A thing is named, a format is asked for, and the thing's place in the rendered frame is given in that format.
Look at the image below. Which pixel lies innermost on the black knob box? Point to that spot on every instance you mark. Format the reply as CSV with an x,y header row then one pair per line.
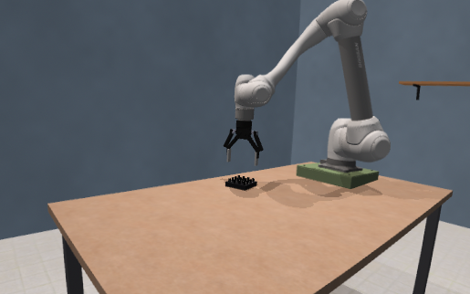
x,y
241,183

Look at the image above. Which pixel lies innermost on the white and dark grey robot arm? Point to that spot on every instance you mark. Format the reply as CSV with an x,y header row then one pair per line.
x,y
361,137

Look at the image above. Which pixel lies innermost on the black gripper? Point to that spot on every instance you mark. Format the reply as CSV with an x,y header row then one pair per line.
x,y
243,132

